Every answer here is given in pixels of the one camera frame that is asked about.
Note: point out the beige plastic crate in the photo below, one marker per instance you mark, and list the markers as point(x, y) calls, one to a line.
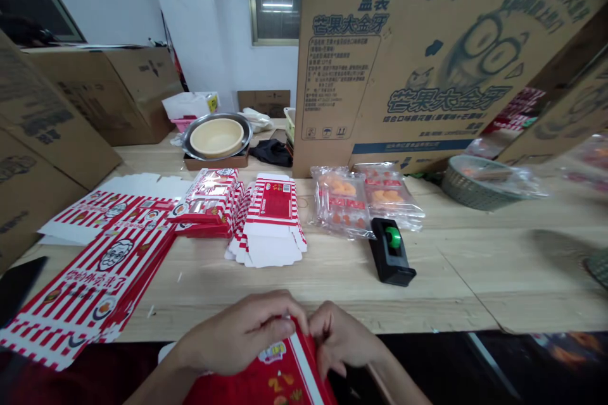
point(289, 124)

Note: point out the red snack box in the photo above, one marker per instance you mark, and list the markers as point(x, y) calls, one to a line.
point(266, 376)

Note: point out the stack of flat striped cartons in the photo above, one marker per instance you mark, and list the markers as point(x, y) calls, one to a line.
point(90, 277)

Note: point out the white cloth bag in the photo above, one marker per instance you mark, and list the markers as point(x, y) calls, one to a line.
point(259, 120)

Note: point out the shallow brown cardboard box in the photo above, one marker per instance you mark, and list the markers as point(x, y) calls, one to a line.
point(214, 163)

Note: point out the clear plastic bag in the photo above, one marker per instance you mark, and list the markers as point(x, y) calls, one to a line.
point(527, 182)

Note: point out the stack of clear candy packets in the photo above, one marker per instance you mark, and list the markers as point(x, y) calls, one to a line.
point(366, 201)

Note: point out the pile of folded striped boxes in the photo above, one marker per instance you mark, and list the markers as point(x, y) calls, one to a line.
point(271, 229)

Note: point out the brown cardboard carton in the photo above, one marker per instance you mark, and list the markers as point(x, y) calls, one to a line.
point(109, 92)

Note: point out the green woven basket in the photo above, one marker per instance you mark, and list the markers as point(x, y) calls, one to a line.
point(475, 184)

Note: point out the large printed cardboard carton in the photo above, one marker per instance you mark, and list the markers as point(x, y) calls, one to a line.
point(427, 54)

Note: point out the person's left hand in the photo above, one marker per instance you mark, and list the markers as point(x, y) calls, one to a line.
point(228, 329)

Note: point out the person's right hand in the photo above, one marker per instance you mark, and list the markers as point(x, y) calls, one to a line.
point(349, 338)

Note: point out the tilted printed cardboard carton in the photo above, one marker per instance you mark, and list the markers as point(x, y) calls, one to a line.
point(565, 115)

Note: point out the person's body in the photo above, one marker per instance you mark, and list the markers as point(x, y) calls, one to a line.
point(71, 376)

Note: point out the black phone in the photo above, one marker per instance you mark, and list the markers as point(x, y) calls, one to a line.
point(19, 284)

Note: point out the stack of assembled window boxes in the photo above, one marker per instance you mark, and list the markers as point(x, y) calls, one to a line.
point(211, 203)

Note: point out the black tape dispenser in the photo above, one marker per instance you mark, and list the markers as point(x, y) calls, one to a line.
point(388, 258)

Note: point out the metal bowl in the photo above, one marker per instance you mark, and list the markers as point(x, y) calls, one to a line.
point(242, 132)

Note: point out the stack of brown cardboard cartons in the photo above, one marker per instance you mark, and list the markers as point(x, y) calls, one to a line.
point(43, 139)

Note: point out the black cloth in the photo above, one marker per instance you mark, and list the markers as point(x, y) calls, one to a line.
point(273, 152)

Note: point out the yellow plastic bowl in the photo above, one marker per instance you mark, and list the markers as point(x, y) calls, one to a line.
point(216, 138)

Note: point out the pink plastic basket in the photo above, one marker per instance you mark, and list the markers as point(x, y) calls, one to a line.
point(183, 123)

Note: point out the white plastic bag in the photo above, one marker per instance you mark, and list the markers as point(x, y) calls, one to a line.
point(190, 103)

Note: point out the small brown cardboard box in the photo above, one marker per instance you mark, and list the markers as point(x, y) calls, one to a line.
point(263, 102)

